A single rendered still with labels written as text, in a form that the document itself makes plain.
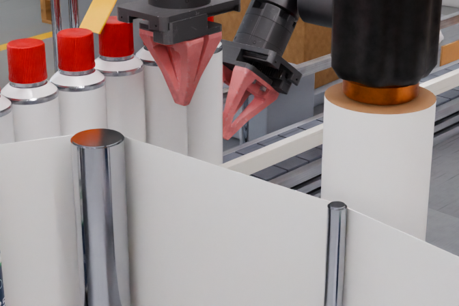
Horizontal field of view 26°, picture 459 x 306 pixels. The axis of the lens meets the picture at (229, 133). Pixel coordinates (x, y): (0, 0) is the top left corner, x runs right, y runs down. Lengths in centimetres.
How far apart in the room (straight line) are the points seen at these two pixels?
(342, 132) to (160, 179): 16
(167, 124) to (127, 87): 7
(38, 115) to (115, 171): 20
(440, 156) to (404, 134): 56
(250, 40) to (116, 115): 20
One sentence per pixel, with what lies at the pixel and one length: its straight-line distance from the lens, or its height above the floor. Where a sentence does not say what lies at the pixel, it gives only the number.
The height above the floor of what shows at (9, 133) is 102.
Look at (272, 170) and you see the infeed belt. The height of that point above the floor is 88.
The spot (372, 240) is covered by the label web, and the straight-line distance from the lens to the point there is 60.
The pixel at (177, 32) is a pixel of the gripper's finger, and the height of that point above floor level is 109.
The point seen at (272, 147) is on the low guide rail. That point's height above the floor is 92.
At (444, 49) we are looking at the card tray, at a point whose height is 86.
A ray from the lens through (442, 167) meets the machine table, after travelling 129.
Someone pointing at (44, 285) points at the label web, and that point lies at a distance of 77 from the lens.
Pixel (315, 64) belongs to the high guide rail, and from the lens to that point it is 125.
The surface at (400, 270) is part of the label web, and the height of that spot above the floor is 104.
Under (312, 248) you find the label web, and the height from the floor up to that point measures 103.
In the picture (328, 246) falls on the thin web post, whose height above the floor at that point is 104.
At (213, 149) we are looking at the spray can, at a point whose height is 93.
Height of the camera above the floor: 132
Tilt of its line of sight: 21 degrees down
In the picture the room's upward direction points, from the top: straight up
